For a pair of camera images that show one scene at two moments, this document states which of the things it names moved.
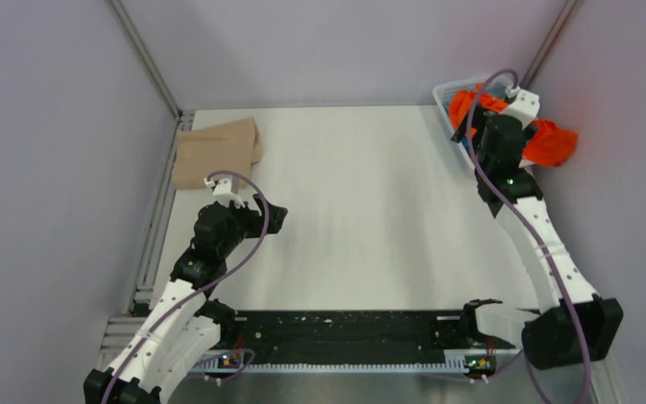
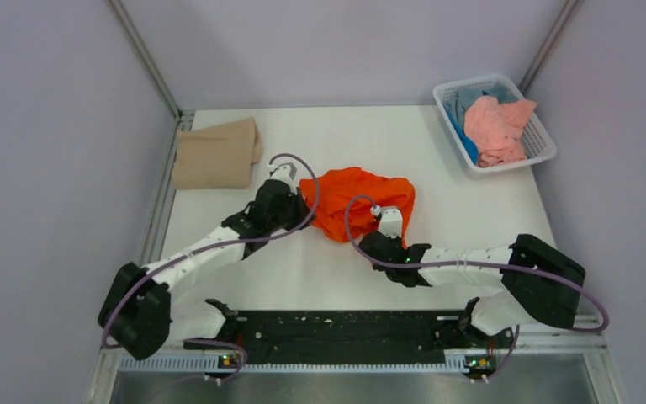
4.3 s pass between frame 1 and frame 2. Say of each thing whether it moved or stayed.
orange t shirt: moved
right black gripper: moved
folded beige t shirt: stayed
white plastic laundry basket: stayed
